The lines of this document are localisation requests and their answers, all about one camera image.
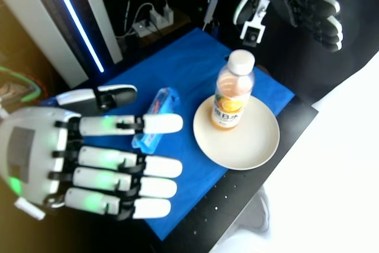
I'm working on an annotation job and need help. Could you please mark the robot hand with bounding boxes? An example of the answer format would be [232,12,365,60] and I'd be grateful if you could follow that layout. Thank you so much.
[0,84,184,222]
[233,0,343,53]

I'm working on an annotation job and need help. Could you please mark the orange drink bottle white cap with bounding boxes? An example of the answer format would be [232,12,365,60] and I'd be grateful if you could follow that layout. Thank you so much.
[210,49,256,132]

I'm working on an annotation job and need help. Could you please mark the blue snack packet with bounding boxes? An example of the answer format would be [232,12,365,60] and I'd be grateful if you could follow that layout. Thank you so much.
[131,87,181,155]

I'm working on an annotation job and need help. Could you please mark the cream round plate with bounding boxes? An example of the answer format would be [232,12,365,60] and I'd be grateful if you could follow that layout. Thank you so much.
[192,94,281,171]

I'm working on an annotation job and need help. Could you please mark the black fabric sheet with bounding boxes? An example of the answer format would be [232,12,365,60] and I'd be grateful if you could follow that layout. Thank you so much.
[260,0,379,103]

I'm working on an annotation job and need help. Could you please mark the white adapter with blue connector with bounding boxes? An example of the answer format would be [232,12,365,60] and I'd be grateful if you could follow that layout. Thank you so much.
[203,0,221,30]

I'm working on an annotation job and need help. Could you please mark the white column with blue light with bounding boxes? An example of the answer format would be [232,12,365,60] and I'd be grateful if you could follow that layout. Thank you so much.
[0,0,124,89]

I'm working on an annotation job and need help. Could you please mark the blue table cloth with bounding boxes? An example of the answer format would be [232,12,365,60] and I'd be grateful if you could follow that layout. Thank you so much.
[38,27,296,241]

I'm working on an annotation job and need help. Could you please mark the white plug adapter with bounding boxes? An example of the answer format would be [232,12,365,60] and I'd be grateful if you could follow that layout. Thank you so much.
[149,3,175,28]

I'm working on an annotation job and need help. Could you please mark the white power strip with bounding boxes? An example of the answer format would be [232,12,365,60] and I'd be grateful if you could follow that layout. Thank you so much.
[132,19,156,39]

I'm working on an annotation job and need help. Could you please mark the grey shoe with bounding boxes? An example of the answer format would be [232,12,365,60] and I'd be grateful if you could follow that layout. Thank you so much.
[236,186,271,233]

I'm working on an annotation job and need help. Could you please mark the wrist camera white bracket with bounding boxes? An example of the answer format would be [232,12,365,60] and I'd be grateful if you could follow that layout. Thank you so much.
[239,9,266,48]

